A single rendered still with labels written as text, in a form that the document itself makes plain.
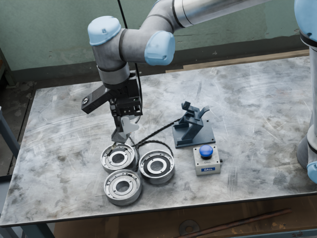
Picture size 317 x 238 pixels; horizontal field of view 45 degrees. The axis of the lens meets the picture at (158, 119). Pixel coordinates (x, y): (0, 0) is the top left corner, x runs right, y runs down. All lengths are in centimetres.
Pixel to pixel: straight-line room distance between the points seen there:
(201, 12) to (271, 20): 195
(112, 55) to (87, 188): 46
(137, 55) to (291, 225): 79
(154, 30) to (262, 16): 197
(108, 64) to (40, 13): 185
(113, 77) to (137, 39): 13
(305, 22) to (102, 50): 44
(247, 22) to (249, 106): 151
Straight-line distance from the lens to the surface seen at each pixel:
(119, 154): 120
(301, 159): 118
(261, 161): 119
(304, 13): 69
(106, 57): 90
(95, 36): 88
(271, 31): 289
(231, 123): 128
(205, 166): 112
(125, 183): 114
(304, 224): 138
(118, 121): 102
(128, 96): 100
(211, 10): 90
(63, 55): 289
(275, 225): 136
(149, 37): 85
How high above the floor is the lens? 172
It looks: 44 degrees down
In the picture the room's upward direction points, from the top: 10 degrees counter-clockwise
